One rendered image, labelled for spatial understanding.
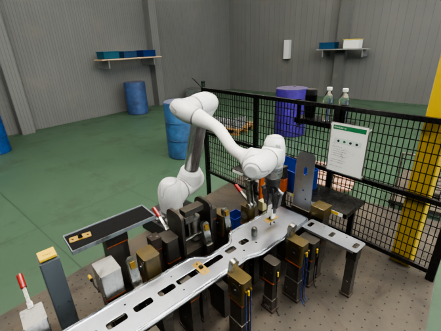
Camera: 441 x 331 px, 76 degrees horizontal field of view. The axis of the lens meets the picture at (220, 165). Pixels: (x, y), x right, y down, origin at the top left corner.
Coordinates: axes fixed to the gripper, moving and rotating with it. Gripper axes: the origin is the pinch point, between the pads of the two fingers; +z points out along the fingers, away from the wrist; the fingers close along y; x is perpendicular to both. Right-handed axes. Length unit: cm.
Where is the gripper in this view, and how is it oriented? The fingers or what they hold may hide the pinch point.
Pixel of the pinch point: (271, 211)
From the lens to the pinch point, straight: 152.6
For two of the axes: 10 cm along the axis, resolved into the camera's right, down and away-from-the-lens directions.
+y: 6.6, 2.7, -7.0
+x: 7.5, -2.8, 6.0
